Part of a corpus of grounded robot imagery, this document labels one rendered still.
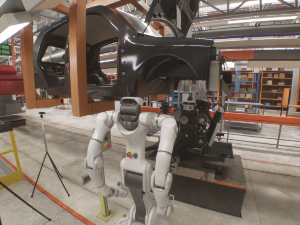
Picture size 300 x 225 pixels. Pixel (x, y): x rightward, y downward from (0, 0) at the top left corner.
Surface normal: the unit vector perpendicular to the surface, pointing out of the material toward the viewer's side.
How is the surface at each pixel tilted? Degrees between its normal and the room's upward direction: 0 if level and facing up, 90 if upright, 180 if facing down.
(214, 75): 98
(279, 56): 90
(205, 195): 90
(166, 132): 64
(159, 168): 78
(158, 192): 94
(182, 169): 90
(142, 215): 59
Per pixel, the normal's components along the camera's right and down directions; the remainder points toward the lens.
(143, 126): 0.65, 0.21
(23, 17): 0.89, 0.07
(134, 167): -0.37, 0.00
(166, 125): -0.33, -0.41
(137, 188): -0.36, 0.43
